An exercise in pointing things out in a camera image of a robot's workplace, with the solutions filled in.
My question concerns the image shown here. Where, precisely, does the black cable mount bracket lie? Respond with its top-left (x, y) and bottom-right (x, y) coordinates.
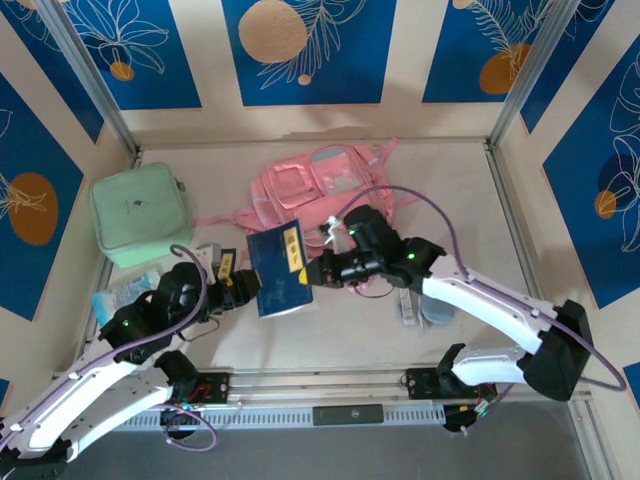
top-left (442, 402), bottom-right (489, 436)
top-left (158, 405), bottom-right (201, 442)

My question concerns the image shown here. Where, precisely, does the grey slotted cable duct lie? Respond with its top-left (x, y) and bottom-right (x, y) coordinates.
top-left (119, 404), bottom-right (446, 431)

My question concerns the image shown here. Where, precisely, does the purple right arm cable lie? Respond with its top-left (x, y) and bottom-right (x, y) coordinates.
top-left (329, 185), bottom-right (626, 436)

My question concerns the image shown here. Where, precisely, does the aluminium frame post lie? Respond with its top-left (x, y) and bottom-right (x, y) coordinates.
top-left (489, 0), bottom-right (584, 146)
top-left (37, 0), bottom-right (139, 154)

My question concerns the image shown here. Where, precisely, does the mint green square lunch bag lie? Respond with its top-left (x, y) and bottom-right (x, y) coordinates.
top-left (88, 162), bottom-right (194, 269)

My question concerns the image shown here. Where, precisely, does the light blue tissue pack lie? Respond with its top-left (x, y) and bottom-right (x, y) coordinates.
top-left (91, 269), bottom-right (162, 326)

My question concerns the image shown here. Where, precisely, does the small white tube box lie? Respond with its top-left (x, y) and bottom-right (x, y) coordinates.
top-left (397, 289), bottom-right (424, 329)

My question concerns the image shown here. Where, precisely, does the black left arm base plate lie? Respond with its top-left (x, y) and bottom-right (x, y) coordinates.
top-left (174, 370), bottom-right (234, 406)

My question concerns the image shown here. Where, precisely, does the dark rectangular sensor bar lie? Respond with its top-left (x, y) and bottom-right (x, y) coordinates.
top-left (312, 404), bottom-right (385, 427)

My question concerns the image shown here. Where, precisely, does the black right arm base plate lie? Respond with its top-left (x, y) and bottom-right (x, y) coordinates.
top-left (405, 367), bottom-right (496, 401)

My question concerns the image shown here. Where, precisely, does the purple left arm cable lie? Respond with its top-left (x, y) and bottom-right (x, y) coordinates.
top-left (0, 244), bottom-right (221, 454)

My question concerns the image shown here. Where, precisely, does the grey-blue oval pencil case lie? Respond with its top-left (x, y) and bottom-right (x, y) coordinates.
top-left (419, 292), bottom-right (457, 326)

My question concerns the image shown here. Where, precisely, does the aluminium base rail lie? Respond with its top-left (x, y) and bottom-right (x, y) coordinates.
top-left (42, 362), bottom-right (594, 409)

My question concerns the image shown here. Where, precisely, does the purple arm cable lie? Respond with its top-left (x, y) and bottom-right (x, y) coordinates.
top-left (0, 244), bottom-right (221, 454)
top-left (329, 185), bottom-right (626, 436)

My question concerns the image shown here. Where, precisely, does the pink student backpack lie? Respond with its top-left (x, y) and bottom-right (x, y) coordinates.
top-left (194, 137), bottom-right (419, 301)

